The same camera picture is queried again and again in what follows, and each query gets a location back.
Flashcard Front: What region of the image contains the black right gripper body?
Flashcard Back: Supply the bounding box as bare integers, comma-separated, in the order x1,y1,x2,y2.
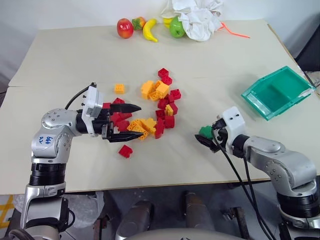
210,117,230,154

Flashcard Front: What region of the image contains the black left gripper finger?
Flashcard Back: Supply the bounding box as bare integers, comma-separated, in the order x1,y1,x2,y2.
109,131,146,144
109,102,143,115

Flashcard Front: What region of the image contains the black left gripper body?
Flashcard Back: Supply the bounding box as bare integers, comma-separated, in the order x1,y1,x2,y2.
91,104,119,144

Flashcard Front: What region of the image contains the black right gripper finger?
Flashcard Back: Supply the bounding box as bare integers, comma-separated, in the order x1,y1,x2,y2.
194,134,216,149

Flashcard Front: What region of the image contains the green toy block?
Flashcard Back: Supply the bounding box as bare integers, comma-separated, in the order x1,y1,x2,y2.
198,125,214,140

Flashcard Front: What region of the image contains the teal plastic bin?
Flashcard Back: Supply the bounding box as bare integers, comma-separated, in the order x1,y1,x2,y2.
240,65,317,122

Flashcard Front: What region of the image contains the dark rounded shape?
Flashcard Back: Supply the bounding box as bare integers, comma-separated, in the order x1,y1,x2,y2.
116,199,154,236
183,190,216,232

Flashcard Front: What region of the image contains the red toy apple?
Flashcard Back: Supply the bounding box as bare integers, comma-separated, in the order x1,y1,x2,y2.
116,17,135,40

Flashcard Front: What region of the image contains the yellow toy banana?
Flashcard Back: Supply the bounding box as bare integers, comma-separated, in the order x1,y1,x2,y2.
142,18,160,43

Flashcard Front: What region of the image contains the clear plastic bag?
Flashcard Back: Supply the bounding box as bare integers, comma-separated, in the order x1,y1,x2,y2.
63,191,105,230

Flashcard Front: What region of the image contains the orange toy persimmon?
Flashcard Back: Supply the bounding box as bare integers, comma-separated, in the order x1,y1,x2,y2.
131,16,147,32

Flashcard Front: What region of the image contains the green toy apple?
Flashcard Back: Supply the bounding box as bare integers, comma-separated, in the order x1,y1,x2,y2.
169,15,187,39

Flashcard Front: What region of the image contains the yellow toy fruit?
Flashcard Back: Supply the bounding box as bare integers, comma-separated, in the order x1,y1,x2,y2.
162,16,176,29

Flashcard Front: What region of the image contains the white crumpled cloth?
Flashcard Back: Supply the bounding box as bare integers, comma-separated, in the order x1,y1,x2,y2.
160,0,225,42

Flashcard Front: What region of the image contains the dark chair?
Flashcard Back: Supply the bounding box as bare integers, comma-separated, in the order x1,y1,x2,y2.
294,23,320,72

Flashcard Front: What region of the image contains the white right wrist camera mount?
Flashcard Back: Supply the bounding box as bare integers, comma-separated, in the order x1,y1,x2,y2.
216,106,247,154

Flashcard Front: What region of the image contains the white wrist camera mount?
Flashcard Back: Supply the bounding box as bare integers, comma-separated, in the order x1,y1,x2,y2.
216,106,247,154
81,84,105,118

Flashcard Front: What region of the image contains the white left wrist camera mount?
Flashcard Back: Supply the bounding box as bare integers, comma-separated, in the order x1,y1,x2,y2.
81,84,105,118

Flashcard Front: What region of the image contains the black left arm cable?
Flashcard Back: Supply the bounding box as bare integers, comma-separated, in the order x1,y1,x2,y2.
64,85,91,110

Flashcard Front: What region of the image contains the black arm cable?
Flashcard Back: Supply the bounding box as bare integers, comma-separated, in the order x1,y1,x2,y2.
64,85,91,110
242,156,272,240
219,146,277,240

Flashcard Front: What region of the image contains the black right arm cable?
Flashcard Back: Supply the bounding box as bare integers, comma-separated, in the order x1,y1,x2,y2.
219,146,277,240
242,156,272,240

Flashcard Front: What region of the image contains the orange string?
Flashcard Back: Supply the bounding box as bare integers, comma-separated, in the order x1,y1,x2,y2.
217,21,251,39

